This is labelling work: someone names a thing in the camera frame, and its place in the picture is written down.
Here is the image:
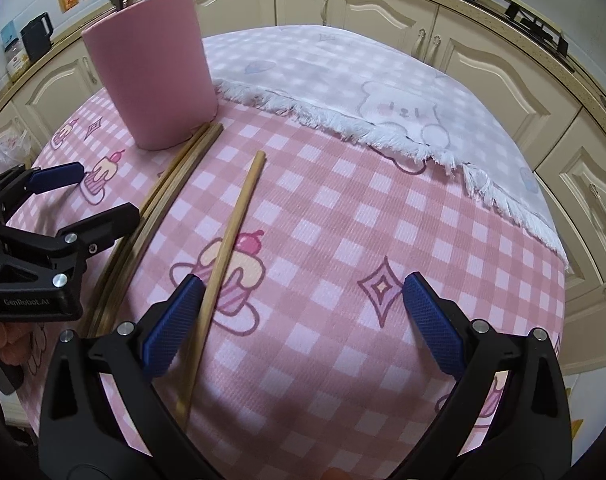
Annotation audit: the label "grey checked fringed cloth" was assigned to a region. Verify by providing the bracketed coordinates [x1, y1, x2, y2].
[200, 25, 572, 272]

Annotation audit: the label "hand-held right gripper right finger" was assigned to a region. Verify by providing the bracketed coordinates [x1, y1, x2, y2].
[393, 272, 572, 480]

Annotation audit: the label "pink checked tablecloth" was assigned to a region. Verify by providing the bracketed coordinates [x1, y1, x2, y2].
[5, 95, 568, 467]

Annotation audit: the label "person's left hand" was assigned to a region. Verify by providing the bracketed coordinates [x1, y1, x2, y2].
[0, 322, 22, 367]

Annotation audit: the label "black jug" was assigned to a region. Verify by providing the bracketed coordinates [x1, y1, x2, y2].
[20, 12, 54, 64]

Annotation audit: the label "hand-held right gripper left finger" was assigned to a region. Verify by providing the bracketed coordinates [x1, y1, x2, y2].
[39, 275, 218, 480]

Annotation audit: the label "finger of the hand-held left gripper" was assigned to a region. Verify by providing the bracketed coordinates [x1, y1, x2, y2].
[0, 162, 86, 226]
[0, 202, 142, 291]

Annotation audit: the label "white plastic bag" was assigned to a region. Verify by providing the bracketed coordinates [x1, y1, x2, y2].
[0, 127, 32, 174]

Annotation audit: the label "bundle of wooden chopsticks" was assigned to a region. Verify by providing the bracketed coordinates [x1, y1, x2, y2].
[85, 122, 224, 337]

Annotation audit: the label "long wooden chopstick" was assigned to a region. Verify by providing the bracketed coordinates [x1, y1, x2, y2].
[175, 150, 268, 423]

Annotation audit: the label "pink cup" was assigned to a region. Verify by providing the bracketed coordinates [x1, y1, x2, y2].
[81, 0, 218, 152]

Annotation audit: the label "jar with blue lid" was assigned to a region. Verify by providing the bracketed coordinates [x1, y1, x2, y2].
[2, 22, 32, 84]

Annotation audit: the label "cream kitchen cabinets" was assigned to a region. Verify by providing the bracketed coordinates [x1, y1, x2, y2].
[0, 0, 606, 376]

